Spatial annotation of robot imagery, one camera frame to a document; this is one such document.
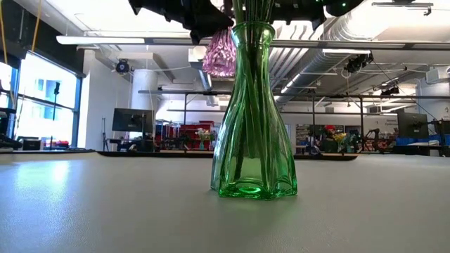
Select black metal rack frame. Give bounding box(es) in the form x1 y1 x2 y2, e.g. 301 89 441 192
138 89 450 155

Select black table frame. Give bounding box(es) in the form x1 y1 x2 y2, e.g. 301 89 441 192
96 150 360 162

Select white ceiling box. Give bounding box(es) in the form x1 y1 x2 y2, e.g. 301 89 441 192
188 46 208 70

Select yellow flower bunch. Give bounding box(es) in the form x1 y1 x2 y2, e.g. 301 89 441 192
332 131 361 154

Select white round column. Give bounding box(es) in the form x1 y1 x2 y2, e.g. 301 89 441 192
131 69 159 112

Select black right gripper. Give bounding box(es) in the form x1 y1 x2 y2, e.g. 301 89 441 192
271 0 326 31

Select person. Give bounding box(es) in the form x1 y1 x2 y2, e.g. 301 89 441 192
321 124 340 154

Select silver ventilation duct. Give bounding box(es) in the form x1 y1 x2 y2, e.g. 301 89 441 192
270 15 387 105

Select green glass vase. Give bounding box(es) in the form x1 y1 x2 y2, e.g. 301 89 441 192
210 21 299 202

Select gray overhead beam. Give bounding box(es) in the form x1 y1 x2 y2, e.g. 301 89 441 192
56 34 450 50

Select white ceiling light strip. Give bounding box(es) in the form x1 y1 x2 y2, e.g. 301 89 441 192
321 48 373 56

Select black light stand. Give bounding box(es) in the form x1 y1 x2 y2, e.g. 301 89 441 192
51 81 61 141

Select blue storage bins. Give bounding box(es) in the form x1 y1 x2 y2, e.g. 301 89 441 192
395 136 450 147

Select black hanging camera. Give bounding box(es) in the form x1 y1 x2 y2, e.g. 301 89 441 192
343 53 374 74
380 85 401 96

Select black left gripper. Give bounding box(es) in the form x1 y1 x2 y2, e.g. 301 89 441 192
128 0 233 45

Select white flowers teal vase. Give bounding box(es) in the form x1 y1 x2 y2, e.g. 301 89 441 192
195 127 213 151

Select red tool cabinet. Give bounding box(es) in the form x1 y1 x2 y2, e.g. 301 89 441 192
154 121 216 151

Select black ceiling light bar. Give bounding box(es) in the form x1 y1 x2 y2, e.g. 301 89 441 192
371 1 434 8

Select round black ceiling fixture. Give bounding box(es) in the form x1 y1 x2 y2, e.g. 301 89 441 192
115 58 131 74

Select purple glass vase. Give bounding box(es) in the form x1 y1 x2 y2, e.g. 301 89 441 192
202 27 237 79

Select black computer monitor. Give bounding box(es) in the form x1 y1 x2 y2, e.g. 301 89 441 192
397 112 430 139
111 108 155 134

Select yellow hanging cable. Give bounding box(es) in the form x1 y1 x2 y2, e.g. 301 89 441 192
0 0 8 66
30 0 42 53

